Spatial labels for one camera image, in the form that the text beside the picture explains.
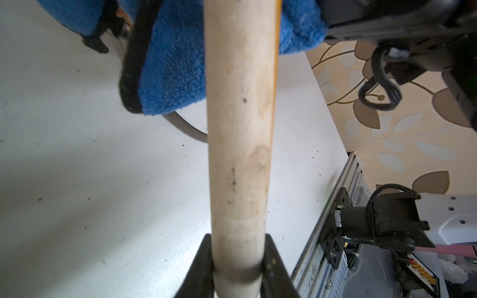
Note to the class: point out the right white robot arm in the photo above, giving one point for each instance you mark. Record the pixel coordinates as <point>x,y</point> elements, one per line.
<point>455,216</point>

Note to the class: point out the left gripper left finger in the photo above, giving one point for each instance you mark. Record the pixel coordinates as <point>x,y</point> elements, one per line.
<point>198,282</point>

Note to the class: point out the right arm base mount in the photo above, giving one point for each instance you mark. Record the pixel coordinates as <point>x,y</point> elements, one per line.
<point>393,219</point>

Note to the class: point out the blue grey microfiber rag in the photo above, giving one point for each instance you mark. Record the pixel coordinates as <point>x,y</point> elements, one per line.
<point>182,52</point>

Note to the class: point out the sickle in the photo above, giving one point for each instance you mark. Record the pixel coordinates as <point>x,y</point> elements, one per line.
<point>181,124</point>
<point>240,141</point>

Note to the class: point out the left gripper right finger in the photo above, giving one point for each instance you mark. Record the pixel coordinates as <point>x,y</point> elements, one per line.
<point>276,282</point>

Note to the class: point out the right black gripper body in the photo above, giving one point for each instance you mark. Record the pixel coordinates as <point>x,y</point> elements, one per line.
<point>438,35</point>

